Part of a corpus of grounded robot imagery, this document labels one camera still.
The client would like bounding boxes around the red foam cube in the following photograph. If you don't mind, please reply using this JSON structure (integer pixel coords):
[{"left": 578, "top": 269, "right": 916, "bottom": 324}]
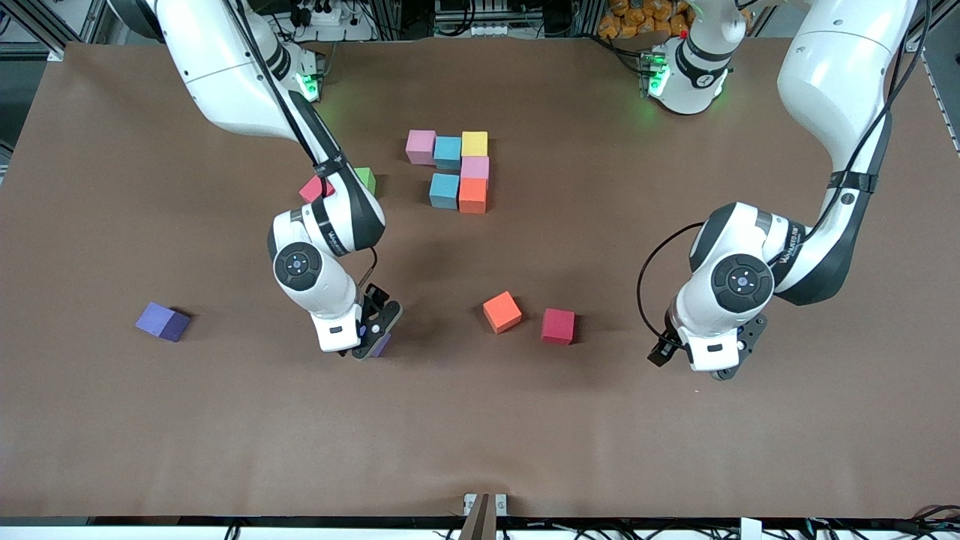
[
  {"left": 298, "top": 176, "right": 336, "bottom": 204},
  {"left": 541, "top": 308, "right": 576, "bottom": 346}
]

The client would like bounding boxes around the orange foam cube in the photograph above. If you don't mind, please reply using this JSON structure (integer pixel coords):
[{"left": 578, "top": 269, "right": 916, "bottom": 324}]
[
  {"left": 458, "top": 178, "right": 488, "bottom": 215},
  {"left": 482, "top": 291, "right": 524, "bottom": 335}
]

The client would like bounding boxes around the cyan foam cube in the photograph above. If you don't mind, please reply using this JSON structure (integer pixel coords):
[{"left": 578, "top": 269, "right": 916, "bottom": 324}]
[
  {"left": 433, "top": 136, "right": 463, "bottom": 171},
  {"left": 429, "top": 173, "right": 461, "bottom": 211}
]

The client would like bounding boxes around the brown table cover sheet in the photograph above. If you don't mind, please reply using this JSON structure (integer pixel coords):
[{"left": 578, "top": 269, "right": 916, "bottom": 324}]
[{"left": 0, "top": 37, "right": 960, "bottom": 520}]

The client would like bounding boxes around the orange packets pile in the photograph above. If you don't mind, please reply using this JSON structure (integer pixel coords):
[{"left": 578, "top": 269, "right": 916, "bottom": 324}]
[{"left": 598, "top": 0, "right": 695, "bottom": 40}]

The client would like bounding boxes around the white electrical box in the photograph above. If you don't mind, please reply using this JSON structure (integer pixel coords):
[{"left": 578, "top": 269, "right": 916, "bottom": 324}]
[{"left": 433, "top": 0, "right": 518, "bottom": 38}]

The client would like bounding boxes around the white power strip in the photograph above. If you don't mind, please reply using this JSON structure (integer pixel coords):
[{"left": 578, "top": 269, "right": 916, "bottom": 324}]
[{"left": 279, "top": 0, "right": 376, "bottom": 42}]

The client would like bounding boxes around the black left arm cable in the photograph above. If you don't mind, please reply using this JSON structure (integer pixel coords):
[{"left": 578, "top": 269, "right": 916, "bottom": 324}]
[{"left": 637, "top": 222, "right": 706, "bottom": 346}]

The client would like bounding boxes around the silver bracket with brown post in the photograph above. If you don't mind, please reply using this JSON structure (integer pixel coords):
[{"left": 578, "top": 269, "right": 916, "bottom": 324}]
[{"left": 459, "top": 493, "right": 509, "bottom": 540}]

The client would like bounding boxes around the aluminium frame profile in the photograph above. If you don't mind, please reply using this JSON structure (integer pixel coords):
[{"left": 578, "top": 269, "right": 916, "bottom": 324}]
[
  {"left": 900, "top": 0, "right": 960, "bottom": 53},
  {"left": 0, "top": 0, "right": 110, "bottom": 62}
]

